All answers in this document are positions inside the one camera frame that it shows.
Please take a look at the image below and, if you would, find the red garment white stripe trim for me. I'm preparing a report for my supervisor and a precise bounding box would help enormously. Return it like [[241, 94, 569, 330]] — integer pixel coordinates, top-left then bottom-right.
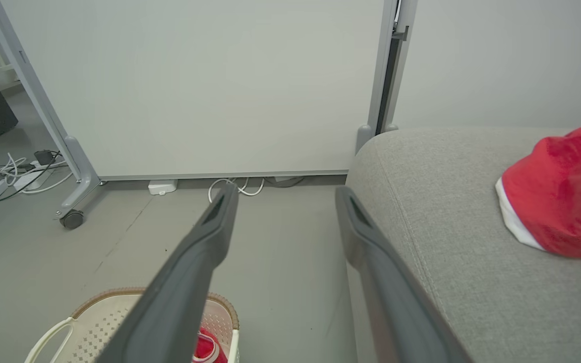
[[192, 327, 228, 363]]

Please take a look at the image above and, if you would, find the white power cable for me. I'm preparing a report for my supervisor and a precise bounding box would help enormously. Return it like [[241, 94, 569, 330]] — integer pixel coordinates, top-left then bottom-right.
[[0, 154, 74, 195]]

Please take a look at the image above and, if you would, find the white power adapter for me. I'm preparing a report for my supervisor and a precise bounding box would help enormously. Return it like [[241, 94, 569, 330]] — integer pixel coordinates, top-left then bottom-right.
[[148, 179, 178, 196]]

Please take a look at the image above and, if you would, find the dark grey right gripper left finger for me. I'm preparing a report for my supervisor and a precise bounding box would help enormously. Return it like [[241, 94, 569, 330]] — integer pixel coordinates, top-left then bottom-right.
[[96, 184, 239, 363]]

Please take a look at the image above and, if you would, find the grey fabric sofa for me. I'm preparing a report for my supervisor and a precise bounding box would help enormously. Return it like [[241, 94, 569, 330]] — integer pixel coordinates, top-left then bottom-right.
[[345, 126, 581, 363]]

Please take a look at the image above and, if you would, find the red garment white band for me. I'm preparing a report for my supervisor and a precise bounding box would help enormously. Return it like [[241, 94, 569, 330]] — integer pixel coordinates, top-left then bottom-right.
[[495, 122, 581, 259]]

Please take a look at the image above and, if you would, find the white power strip with cables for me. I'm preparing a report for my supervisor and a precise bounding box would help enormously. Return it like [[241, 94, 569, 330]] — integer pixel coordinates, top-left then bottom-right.
[[0, 150, 62, 202]]

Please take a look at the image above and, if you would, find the dark grey cable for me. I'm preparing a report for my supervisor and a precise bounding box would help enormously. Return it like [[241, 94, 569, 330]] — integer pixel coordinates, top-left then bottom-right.
[[264, 176, 305, 188]]

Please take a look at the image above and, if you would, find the white partition panel grey frame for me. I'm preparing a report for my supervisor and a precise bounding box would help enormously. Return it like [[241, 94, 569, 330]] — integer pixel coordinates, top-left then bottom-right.
[[0, 0, 401, 230], [382, 0, 581, 134]]

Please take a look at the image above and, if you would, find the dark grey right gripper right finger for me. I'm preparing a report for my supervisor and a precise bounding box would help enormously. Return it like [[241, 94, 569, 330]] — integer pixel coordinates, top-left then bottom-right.
[[335, 186, 473, 363]]

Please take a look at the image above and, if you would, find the white coiled cable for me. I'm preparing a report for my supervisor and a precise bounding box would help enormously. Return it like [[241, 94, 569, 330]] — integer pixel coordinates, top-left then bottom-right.
[[208, 176, 266, 203]]

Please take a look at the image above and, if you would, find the cream perforated laundry basket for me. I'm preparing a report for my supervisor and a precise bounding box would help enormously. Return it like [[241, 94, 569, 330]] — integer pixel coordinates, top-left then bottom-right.
[[24, 287, 241, 363]]

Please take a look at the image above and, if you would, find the black caster wheel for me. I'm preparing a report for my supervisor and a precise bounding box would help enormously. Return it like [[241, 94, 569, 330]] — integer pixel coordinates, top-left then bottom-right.
[[60, 210, 85, 230]]

